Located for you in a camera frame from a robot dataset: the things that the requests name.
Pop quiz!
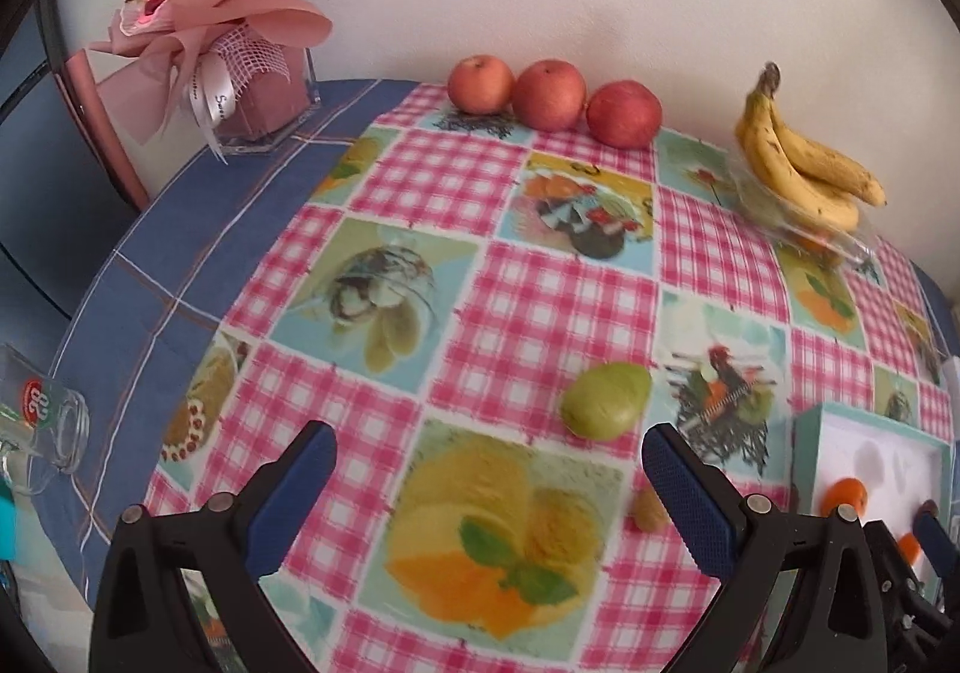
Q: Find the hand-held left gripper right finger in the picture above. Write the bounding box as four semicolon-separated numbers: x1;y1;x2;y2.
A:
642;422;892;673

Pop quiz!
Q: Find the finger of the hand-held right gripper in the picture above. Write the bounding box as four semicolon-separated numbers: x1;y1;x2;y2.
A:
912;500;960;573
865;519;932;615

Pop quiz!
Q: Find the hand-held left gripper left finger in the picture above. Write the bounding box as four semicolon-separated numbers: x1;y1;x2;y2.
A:
88;420;338;673

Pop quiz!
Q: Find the white tray with teal rim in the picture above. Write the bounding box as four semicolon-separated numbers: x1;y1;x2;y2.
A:
793;403;955;569

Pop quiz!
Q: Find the large orange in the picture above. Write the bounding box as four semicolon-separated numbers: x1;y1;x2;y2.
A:
820;478;871;518

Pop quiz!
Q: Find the small green guava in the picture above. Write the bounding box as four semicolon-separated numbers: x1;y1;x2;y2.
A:
560;362;653;441

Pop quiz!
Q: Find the small brown round fruit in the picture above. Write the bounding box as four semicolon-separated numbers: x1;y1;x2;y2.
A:
628;487;668;534

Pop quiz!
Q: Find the pink checkered picture tablecloth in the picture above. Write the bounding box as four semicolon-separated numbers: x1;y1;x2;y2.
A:
142;82;953;673

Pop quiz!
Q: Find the clear drinking glass red logo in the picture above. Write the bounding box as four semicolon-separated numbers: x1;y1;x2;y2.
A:
0;343;89;498

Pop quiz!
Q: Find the clear plastic container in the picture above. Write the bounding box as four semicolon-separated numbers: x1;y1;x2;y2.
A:
731;158;878;265

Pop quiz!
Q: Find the teal object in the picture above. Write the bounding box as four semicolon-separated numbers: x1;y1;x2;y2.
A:
0;493;20;558

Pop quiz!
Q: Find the yellow banana bunch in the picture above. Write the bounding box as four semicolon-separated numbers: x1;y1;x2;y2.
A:
735;62;888;233

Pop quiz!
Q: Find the red apple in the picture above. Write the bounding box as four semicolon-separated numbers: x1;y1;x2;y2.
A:
513;59;587;133
448;55;516;116
586;80;664;150

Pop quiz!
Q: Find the clear glass vase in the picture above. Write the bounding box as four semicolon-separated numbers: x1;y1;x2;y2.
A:
214;38;322;155

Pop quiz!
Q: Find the pink chair back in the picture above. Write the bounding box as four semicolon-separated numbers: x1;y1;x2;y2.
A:
64;53;151;213

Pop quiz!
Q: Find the pink wrapped flower bouquet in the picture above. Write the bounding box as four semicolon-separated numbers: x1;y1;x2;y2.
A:
86;0;335;164

